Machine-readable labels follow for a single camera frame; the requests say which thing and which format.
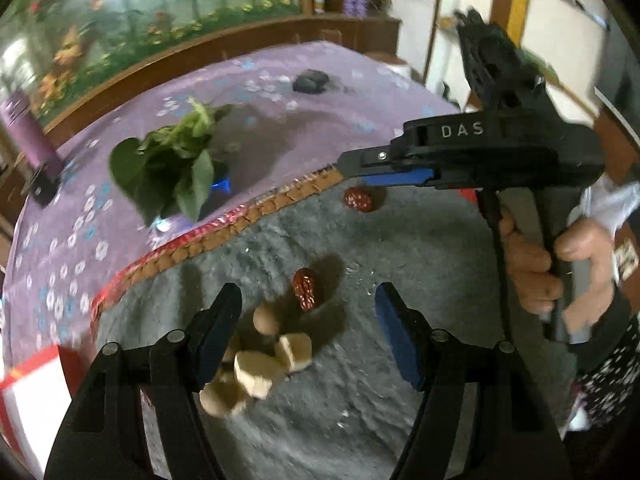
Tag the purple bottle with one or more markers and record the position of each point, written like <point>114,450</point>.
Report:
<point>27,135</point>

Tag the red and white box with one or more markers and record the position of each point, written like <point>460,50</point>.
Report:
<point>30,400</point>

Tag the person's right hand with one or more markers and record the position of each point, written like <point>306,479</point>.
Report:
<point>527,265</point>

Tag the grey mat with braided edge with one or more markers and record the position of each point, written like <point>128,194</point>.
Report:
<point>425,260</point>

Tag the fish tank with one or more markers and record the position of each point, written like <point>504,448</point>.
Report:
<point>150,5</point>

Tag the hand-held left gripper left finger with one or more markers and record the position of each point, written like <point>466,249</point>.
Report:
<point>217,340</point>

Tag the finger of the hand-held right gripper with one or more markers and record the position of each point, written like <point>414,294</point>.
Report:
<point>400,177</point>

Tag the leafy green vegetable bunch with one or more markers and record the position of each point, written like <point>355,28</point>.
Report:
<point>175,160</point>

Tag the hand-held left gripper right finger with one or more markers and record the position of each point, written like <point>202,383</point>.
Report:
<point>395,330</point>

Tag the purple floral tablecloth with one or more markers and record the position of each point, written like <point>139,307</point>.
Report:
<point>75,240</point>

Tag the beige food chunk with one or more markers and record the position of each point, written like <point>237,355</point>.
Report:
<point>255,372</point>
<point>220,397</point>
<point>295,352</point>

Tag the brown longan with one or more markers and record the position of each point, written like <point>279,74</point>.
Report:
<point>266,319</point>

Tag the small black object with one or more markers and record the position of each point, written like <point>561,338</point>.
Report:
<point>310,81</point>

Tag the person's right forearm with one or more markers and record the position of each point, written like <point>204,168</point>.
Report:
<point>610,370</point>

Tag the red date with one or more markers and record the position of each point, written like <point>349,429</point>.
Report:
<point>306,290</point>
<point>359,199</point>

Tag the wooden tank cabinet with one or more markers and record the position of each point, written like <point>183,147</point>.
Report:
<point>300,30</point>

